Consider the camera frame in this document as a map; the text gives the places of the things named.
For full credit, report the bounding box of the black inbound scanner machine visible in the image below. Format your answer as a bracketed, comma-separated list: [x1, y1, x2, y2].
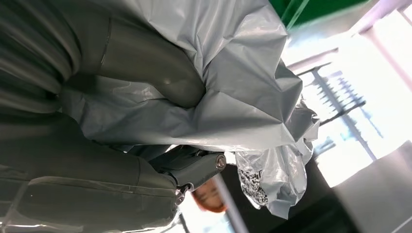
[225, 140, 412, 233]

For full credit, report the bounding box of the green conveyor belt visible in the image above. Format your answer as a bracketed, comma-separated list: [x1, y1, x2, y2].
[269, 0, 371, 31]

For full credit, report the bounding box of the person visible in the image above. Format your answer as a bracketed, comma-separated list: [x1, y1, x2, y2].
[190, 178, 227, 214]

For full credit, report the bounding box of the grey metal pole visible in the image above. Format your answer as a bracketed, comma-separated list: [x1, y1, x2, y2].
[212, 175, 249, 233]

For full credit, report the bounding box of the window frame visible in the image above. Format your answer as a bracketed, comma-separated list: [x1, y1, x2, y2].
[283, 0, 412, 162]

